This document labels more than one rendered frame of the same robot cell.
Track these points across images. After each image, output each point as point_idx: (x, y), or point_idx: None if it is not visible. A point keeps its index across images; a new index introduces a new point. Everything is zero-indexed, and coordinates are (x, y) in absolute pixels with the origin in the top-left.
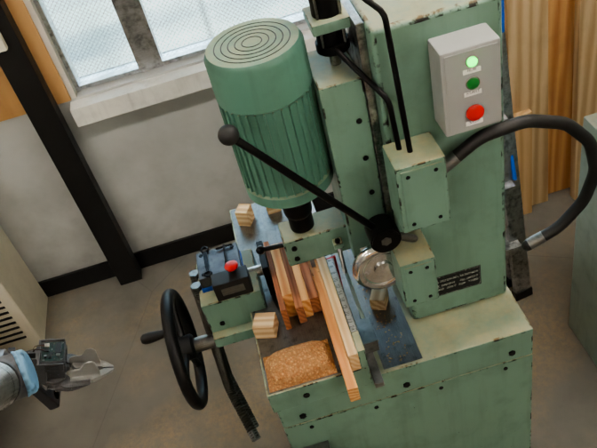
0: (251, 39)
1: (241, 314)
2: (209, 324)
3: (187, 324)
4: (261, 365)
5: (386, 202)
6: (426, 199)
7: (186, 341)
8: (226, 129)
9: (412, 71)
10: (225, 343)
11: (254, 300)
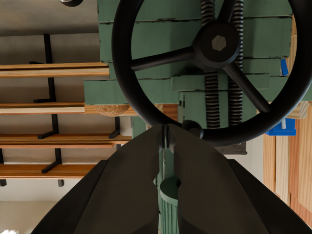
0: None
1: (179, 106)
2: (183, 106)
3: (294, 13)
4: (116, 104)
5: (163, 152)
6: None
7: (206, 69)
8: None
9: None
10: (171, 80)
11: (178, 116)
